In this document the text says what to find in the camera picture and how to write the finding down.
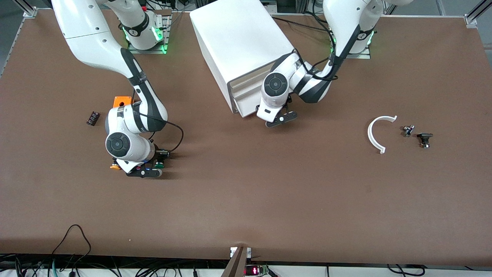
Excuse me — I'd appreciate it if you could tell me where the lowest white cabinet drawer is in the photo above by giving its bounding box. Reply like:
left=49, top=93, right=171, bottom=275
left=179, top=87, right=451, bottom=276
left=235, top=97, right=266, bottom=118

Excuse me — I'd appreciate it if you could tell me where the white curved plastic arc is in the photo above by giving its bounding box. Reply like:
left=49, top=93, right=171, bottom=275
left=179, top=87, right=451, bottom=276
left=367, top=115, right=398, bottom=155

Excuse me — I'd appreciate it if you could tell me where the red lit electronic device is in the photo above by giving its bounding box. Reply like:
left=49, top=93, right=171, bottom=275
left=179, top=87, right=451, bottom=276
left=245, top=265, right=270, bottom=277

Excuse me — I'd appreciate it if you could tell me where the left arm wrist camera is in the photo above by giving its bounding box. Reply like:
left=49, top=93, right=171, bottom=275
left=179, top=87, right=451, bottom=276
left=265, top=111, right=299, bottom=128

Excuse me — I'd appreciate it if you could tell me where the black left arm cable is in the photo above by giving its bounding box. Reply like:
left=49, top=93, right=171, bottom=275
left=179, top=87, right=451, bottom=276
left=293, top=0, right=339, bottom=82

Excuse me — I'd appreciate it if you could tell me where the black looped cable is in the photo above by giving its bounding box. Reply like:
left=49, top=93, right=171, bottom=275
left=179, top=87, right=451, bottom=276
left=52, top=224, right=92, bottom=267

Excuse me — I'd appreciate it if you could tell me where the black cable behind cabinet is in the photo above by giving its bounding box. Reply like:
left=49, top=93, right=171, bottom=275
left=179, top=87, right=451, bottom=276
left=271, top=15, right=332, bottom=33

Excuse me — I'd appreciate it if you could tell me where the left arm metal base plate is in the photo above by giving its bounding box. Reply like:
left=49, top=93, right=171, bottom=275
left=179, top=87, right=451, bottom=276
left=331, top=37, right=372, bottom=59

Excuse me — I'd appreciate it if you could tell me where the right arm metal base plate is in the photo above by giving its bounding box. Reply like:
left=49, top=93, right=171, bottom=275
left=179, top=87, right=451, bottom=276
left=127, top=10, right=170, bottom=55

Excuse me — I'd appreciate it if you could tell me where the aluminium frame profile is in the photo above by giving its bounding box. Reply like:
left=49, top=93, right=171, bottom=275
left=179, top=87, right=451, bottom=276
left=12, top=0, right=38, bottom=18

